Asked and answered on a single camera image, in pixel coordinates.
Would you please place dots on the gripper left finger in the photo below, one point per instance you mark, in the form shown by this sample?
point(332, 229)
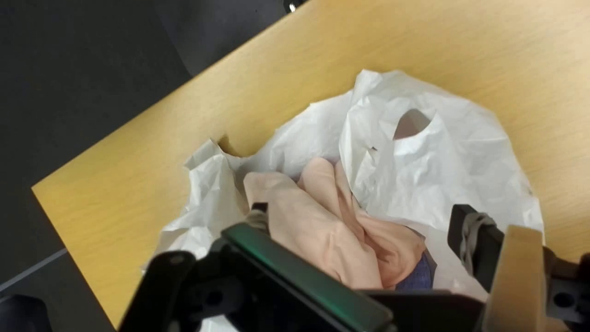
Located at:
point(258, 276)

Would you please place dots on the white plastic bag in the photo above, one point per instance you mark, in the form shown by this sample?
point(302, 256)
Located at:
point(442, 166)

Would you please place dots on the blue cloth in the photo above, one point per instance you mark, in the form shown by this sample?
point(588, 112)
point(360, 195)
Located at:
point(419, 276)

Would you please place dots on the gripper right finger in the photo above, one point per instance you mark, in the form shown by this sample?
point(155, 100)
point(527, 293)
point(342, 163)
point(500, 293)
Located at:
point(516, 276)

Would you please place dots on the pink cloth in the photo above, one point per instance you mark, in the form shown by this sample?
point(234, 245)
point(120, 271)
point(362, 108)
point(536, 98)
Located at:
point(318, 221)

